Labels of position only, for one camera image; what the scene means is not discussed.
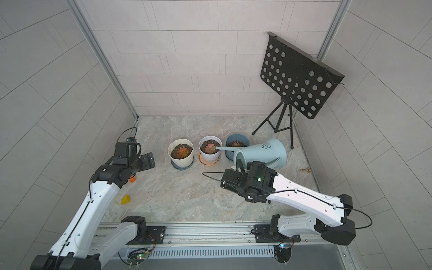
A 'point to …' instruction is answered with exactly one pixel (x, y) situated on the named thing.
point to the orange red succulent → (183, 152)
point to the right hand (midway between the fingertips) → (261, 167)
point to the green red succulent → (236, 143)
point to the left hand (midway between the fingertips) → (149, 156)
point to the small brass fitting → (307, 169)
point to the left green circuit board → (136, 256)
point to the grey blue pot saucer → (180, 167)
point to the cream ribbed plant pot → (174, 145)
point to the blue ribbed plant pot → (229, 154)
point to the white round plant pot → (203, 142)
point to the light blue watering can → (272, 151)
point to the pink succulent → (210, 148)
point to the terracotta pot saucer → (206, 162)
